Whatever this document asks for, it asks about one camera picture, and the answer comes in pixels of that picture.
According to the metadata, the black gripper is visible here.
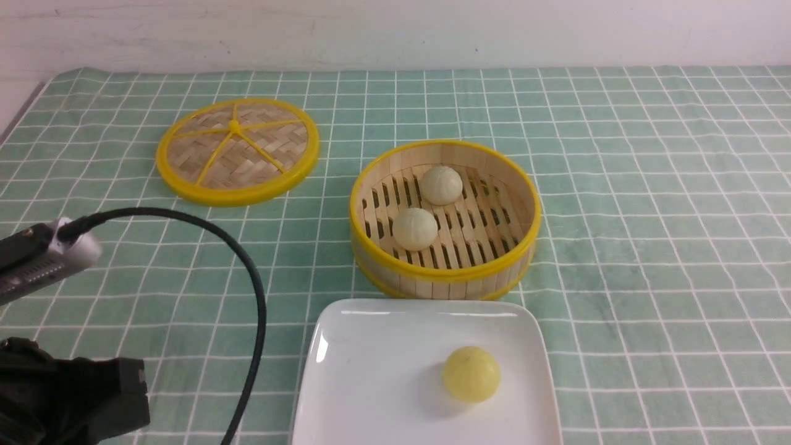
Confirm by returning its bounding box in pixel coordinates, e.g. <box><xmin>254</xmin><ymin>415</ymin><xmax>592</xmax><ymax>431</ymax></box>
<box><xmin>1</xmin><ymin>337</ymin><xmax>150</xmax><ymax>444</ymax></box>

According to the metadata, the white steamed bun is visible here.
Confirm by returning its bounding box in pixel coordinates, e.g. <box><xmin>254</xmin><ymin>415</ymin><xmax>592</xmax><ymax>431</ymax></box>
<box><xmin>392</xmin><ymin>208</ymin><xmax>439</xmax><ymax>252</ymax></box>
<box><xmin>419</xmin><ymin>164</ymin><xmax>463</xmax><ymax>206</ymax></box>

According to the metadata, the yellow steamed bun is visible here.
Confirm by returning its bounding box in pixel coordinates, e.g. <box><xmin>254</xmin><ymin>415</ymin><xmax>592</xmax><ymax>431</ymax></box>
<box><xmin>442</xmin><ymin>346</ymin><xmax>502</xmax><ymax>404</ymax></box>

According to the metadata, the white square plate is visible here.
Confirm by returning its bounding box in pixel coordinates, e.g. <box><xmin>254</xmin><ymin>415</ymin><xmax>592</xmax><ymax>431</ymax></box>
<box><xmin>291</xmin><ymin>299</ymin><xmax>563</xmax><ymax>444</ymax></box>

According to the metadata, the yellow-rimmed bamboo steamer lid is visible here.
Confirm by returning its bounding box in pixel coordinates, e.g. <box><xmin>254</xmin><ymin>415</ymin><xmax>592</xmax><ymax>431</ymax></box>
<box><xmin>154</xmin><ymin>98</ymin><xmax>320</xmax><ymax>206</ymax></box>

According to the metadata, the yellow-rimmed bamboo steamer basket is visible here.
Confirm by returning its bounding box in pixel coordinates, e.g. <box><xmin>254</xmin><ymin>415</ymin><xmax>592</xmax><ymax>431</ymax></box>
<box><xmin>349</xmin><ymin>139</ymin><xmax>542</xmax><ymax>300</ymax></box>

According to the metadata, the green checkered tablecloth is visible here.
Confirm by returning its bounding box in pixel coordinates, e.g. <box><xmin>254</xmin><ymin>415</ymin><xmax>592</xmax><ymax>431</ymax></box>
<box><xmin>1</xmin><ymin>67</ymin><xmax>790</xmax><ymax>444</ymax></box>

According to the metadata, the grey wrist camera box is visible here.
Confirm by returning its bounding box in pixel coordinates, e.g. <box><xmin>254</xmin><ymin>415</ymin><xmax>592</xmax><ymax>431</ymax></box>
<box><xmin>1</xmin><ymin>218</ymin><xmax>103</xmax><ymax>306</ymax></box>

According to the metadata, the black cable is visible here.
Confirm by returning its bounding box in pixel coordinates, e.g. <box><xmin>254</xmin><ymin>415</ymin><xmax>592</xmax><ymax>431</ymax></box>
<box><xmin>59</xmin><ymin>207</ymin><xmax>268</xmax><ymax>445</ymax></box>

